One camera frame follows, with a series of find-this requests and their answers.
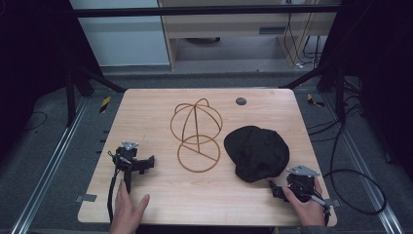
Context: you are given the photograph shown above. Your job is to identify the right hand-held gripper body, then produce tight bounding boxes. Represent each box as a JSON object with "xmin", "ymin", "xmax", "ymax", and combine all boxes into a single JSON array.
[{"xmin": 284, "ymin": 164, "xmax": 326, "ymax": 207}]

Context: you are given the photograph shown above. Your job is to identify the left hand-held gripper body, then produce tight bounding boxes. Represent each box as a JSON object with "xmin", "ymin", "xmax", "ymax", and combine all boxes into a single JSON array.
[{"xmin": 110, "ymin": 139, "xmax": 150, "ymax": 194}]

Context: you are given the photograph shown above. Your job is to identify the black cap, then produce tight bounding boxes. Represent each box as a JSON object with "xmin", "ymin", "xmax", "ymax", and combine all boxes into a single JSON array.
[{"xmin": 223, "ymin": 125, "xmax": 290, "ymax": 183}]

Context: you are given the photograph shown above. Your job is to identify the person's right hand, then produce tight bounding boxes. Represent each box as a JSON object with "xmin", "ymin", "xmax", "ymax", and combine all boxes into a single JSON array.
[{"xmin": 282, "ymin": 177, "xmax": 326, "ymax": 228}]

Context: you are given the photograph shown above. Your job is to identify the person's left hand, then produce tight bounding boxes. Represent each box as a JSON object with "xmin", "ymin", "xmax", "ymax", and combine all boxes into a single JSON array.
[{"xmin": 109, "ymin": 178, "xmax": 151, "ymax": 234}]

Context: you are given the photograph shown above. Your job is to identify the grey tape strip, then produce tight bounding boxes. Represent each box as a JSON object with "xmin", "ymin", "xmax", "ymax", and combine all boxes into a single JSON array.
[
  {"xmin": 324, "ymin": 198, "xmax": 342, "ymax": 209},
  {"xmin": 75, "ymin": 193, "xmax": 98, "ymax": 204}
]

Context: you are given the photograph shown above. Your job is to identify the yellow black striped tape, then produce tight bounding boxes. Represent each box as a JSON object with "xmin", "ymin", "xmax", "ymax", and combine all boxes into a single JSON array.
[
  {"xmin": 306, "ymin": 93, "xmax": 325, "ymax": 108},
  {"xmin": 98, "ymin": 96, "xmax": 112, "ymax": 114}
]

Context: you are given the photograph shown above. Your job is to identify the white cabinet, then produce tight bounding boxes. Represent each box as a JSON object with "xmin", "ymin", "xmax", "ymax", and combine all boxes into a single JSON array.
[{"xmin": 68, "ymin": 0, "xmax": 172, "ymax": 68}]

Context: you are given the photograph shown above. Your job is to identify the black curtain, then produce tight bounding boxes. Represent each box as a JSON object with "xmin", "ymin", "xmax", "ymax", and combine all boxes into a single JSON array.
[
  {"xmin": 0, "ymin": 0, "xmax": 103, "ymax": 165},
  {"xmin": 316, "ymin": 0, "xmax": 413, "ymax": 183}
]

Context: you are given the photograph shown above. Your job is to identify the light wooden desk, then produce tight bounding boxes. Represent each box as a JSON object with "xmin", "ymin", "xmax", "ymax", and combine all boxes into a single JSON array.
[{"xmin": 157, "ymin": 0, "xmax": 342, "ymax": 72}]

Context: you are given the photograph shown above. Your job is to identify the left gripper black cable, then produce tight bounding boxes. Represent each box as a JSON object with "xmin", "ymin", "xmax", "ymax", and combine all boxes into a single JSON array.
[{"xmin": 106, "ymin": 150, "xmax": 121, "ymax": 224}]

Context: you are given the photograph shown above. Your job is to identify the black looped floor cable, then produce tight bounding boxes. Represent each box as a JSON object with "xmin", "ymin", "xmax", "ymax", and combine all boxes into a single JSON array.
[{"xmin": 321, "ymin": 121, "xmax": 388, "ymax": 216}]

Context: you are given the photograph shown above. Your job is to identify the brown wire hat stand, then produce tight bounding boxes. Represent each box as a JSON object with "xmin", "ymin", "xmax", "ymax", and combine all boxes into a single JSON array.
[{"xmin": 169, "ymin": 97, "xmax": 224, "ymax": 174}]

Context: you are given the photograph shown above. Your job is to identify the aluminium floor rail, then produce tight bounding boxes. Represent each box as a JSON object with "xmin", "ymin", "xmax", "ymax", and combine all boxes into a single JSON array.
[
  {"xmin": 322, "ymin": 94, "xmax": 405, "ymax": 234},
  {"xmin": 11, "ymin": 97, "xmax": 91, "ymax": 234}
]

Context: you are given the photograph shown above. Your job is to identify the black frame leg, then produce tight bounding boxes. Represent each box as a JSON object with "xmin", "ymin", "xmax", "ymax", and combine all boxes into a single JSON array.
[
  {"xmin": 279, "ymin": 62, "xmax": 347, "ymax": 124},
  {"xmin": 64, "ymin": 62, "xmax": 127, "ymax": 129}
]

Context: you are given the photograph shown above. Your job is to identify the thin black floor cable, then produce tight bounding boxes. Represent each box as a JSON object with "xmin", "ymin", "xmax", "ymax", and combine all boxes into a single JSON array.
[{"xmin": 24, "ymin": 110, "xmax": 49, "ymax": 132}]

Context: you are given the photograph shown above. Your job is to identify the bundle of hanging desk cables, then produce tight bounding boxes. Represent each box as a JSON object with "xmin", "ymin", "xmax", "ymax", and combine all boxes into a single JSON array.
[{"xmin": 282, "ymin": 12, "xmax": 323, "ymax": 70}]

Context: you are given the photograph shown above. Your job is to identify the black frame crossbar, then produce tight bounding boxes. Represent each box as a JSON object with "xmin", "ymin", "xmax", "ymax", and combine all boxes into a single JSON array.
[{"xmin": 70, "ymin": 4, "xmax": 342, "ymax": 19}]

